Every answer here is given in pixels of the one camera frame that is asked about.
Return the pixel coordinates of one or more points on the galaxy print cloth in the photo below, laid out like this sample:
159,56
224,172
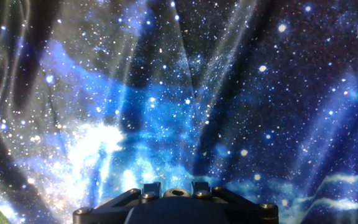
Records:
197,93

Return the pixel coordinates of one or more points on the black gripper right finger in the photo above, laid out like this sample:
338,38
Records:
247,210

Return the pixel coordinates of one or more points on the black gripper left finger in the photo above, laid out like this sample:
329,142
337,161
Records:
110,208

